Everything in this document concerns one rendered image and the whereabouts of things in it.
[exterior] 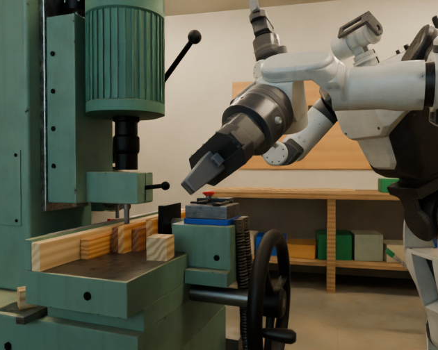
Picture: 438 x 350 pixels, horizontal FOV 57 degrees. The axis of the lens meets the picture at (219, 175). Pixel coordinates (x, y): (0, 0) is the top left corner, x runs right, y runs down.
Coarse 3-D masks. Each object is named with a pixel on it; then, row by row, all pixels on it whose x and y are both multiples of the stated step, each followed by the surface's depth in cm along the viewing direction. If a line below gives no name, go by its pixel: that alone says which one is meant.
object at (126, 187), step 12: (96, 180) 92; (108, 180) 90; (120, 180) 89; (132, 180) 88; (144, 180) 91; (96, 192) 92; (108, 192) 91; (120, 192) 89; (132, 192) 88; (144, 192) 91
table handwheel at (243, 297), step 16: (272, 240) 77; (256, 256) 73; (288, 256) 91; (256, 272) 71; (288, 272) 92; (192, 288) 86; (208, 288) 85; (224, 288) 85; (256, 288) 69; (272, 288) 78; (288, 288) 93; (224, 304) 84; (240, 304) 82; (256, 304) 68; (272, 304) 79; (288, 304) 92; (256, 320) 68; (272, 320) 80; (288, 320) 91; (256, 336) 68
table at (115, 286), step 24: (72, 264) 76; (96, 264) 76; (120, 264) 76; (144, 264) 76; (168, 264) 77; (48, 288) 70; (72, 288) 68; (96, 288) 66; (120, 288) 64; (144, 288) 69; (168, 288) 77; (96, 312) 66; (120, 312) 64
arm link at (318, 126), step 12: (312, 108) 126; (312, 120) 125; (324, 120) 124; (300, 132) 125; (312, 132) 125; (324, 132) 126; (288, 144) 124; (300, 144) 125; (312, 144) 126; (264, 156) 125; (276, 156) 125; (288, 156) 125; (300, 156) 127
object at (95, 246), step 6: (102, 234) 85; (108, 234) 85; (84, 240) 79; (90, 240) 80; (96, 240) 81; (102, 240) 83; (108, 240) 85; (84, 246) 79; (90, 246) 80; (96, 246) 81; (102, 246) 83; (108, 246) 85; (84, 252) 79; (90, 252) 80; (96, 252) 81; (102, 252) 83; (108, 252) 85; (84, 258) 79; (90, 258) 80
